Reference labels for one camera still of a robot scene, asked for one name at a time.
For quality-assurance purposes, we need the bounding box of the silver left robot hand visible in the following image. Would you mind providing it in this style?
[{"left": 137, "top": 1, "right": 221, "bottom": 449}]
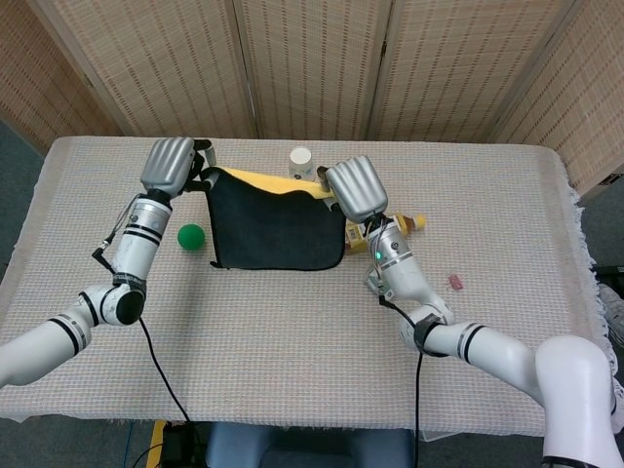
[{"left": 139, "top": 136, "right": 218, "bottom": 199}]

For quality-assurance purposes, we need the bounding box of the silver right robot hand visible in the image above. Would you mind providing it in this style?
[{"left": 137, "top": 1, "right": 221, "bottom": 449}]
[{"left": 315, "top": 155, "right": 390, "bottom": 223}]

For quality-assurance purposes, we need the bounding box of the woven folding screen panel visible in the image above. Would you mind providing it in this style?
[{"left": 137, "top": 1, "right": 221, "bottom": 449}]
[
  {"left": 0, "top": 0, "right": 123, "bottom": 152},
  {"left": 232, "top": 0, "right": 394, "bottom": 140},
  {"left": 368, "top": 0, "right": 584, "bottom": 143},
  {"left": 491, "top": 0, "right": 624, "bottom": 196},
  {"left": 28, "top": 0, "right": 259, "bottom": 139}
]

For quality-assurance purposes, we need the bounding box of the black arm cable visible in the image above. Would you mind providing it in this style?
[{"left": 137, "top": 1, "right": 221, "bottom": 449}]
[
  {"left": 379, "top": 295, "right": 426, "bottom": 468},
  {"left": 137, "top": 315, "right": 195, "bottom": 425}
]

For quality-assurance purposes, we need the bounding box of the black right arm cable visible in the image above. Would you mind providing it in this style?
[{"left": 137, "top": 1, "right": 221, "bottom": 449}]
[{"left": 379, "top": 295, "right": 426, "bottom": 468}]

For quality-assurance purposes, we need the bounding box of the black box under table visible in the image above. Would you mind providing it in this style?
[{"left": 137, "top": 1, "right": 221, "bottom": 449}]
[{"left": 160, "top": 422, "right": 209, "bottom": 468}]

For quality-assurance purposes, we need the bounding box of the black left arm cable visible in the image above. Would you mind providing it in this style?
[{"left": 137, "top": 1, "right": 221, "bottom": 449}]
[{"left": 137, "top": 315, "right": 195, "bottom": 425}]

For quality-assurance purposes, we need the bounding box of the beige woven tablecloth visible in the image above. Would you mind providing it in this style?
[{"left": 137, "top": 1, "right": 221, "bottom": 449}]
[{"left": 0, "top": 136, "right": 624, "bottom": 438}]

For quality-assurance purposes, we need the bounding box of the tea bottle with yellow label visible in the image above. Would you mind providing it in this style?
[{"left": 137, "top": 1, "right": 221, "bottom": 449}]
[{"left": 344, "top": 212, "right": 429, "bottom": 257}]

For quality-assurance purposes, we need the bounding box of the yellow cloth with black edge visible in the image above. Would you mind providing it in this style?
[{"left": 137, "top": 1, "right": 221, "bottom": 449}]
[{"left": 200, "top": 166, "right": 347, "bottom": 272}]

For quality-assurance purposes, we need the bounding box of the white sneaker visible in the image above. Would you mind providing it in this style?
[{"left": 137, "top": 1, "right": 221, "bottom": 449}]
[{"left": 597, "top": 284, "right": 624, "bottom": 342}]

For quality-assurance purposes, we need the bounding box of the green ball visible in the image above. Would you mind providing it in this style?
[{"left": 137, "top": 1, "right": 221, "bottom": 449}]
[{"left": 176, "top": 223, "right": 208, "bottom": 254}]

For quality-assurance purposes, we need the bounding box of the blue padded seat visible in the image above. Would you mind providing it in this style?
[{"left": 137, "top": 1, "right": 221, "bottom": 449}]
[{"left": 203, "top": 421, "right": 415, "bottom": 468}]

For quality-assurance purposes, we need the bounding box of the white paper cup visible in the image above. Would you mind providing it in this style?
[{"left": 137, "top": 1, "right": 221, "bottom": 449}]
[{"left": 287, "top": 146, "right": 316, "bottom": 180}]

